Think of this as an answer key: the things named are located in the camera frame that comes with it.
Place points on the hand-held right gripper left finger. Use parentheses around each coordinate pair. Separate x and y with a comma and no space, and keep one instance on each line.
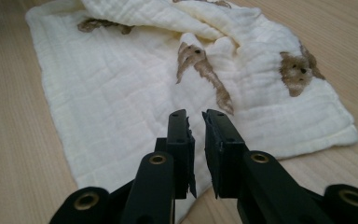
(177,149)

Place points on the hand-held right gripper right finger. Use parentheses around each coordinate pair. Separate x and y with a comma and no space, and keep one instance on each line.
(227,155)

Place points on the white cloth with brown print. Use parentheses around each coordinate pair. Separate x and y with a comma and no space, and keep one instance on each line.
(105,93)

